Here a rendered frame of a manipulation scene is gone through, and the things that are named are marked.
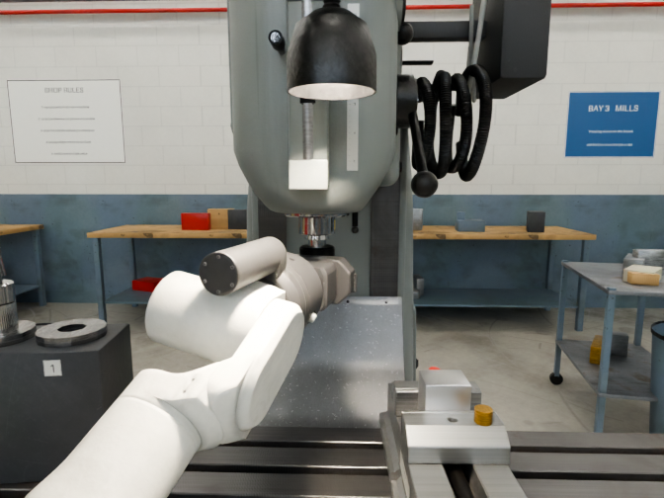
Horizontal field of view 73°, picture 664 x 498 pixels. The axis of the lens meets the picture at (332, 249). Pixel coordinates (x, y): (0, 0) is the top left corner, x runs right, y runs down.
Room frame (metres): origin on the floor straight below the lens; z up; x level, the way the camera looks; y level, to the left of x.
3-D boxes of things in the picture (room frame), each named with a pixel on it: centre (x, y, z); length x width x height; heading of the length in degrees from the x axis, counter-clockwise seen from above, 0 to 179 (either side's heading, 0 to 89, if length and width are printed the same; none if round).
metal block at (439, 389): (0.59, -0.15, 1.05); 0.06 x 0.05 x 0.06; 89
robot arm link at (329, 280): (0.51, 0.05, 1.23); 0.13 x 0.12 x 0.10; 73
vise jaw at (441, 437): (0.53, -0.15, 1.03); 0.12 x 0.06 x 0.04; 89
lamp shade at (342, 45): (0.38, 0.00, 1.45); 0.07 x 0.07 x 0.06
